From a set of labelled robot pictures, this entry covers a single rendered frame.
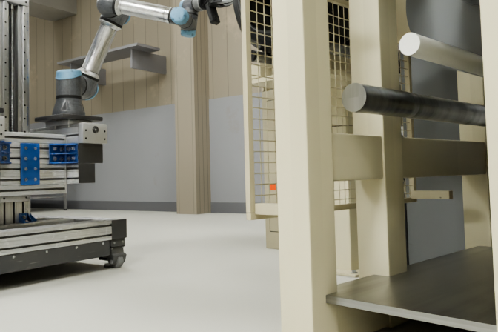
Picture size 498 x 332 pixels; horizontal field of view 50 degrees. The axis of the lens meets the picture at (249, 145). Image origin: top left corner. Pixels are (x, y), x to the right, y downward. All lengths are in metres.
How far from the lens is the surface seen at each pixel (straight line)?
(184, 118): 6.03
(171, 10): 2.54
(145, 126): 6.84
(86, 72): 2.76
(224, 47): 6.11
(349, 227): 2.29
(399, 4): 2.15
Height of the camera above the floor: 0.42
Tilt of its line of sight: 3 degrees up
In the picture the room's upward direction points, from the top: 2 degrees counter-clockwise
